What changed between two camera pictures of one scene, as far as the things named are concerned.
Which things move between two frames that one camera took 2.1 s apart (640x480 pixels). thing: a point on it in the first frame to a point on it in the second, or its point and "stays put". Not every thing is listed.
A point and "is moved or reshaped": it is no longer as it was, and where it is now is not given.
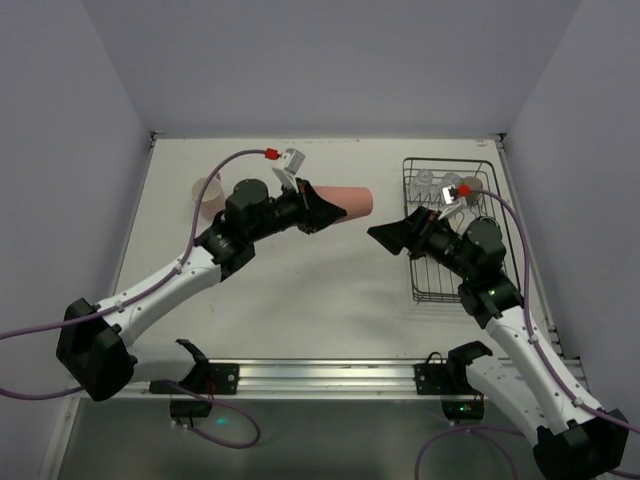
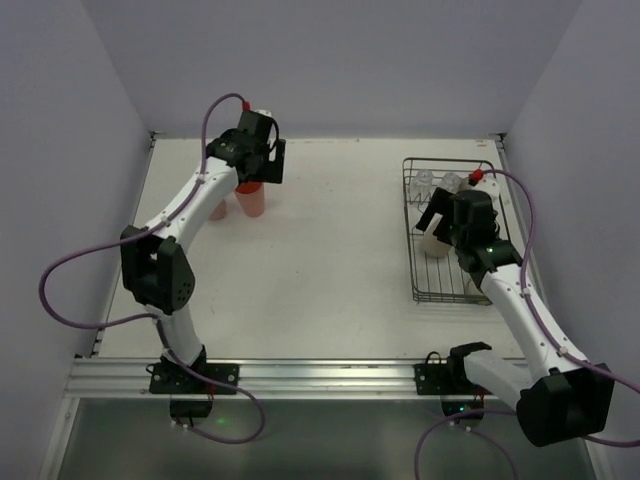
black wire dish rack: x=464 y=189 stays put
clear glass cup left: x=421 y=188 stays put
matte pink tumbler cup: x=356 y=201 is moved or reshaped
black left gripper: x=304 y=205 to x=272 y=163
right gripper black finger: x=399 y=236 to x=442 y=202
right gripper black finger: x=422 y=221 to x=443 y=231
